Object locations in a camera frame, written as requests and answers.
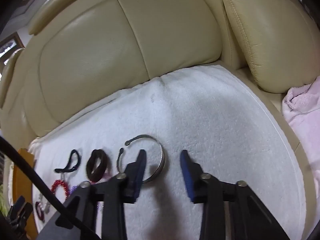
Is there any brown bangle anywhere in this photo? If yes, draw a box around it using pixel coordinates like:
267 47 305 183
117 134 166 183

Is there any beige leather sofa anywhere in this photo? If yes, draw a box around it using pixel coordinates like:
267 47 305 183
0 0 320 240

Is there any clear bead bracelet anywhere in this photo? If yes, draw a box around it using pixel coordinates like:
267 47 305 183
39 192 52 212

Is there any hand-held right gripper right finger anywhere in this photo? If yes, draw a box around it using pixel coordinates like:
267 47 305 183
180 150 290 240

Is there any pink towel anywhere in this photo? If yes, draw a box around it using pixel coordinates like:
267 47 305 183
282 76 320 180

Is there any red bead bracelet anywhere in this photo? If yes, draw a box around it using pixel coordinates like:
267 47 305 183
51 179 70 196

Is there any dark red bangle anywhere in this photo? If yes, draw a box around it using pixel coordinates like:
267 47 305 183
35 201 45 222

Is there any white towel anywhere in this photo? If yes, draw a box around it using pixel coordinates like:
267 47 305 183
27 65 307 240

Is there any black cable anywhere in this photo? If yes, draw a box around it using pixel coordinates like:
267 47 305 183
0 136 100 240

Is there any black hair tie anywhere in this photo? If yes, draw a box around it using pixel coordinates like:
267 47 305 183
54 149 81 173

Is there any wooden stained glass door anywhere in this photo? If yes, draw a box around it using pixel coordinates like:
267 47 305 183
0 31 25 65

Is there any orange cardboard box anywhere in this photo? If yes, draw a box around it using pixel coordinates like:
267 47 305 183
11 148 38 233

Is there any brown hair tie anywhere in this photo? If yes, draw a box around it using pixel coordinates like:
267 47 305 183
86 149 110 182

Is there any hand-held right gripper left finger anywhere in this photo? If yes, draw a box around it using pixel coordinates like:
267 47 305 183
55 149 147 240

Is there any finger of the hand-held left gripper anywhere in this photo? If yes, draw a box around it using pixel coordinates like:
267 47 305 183
7 196 33 228

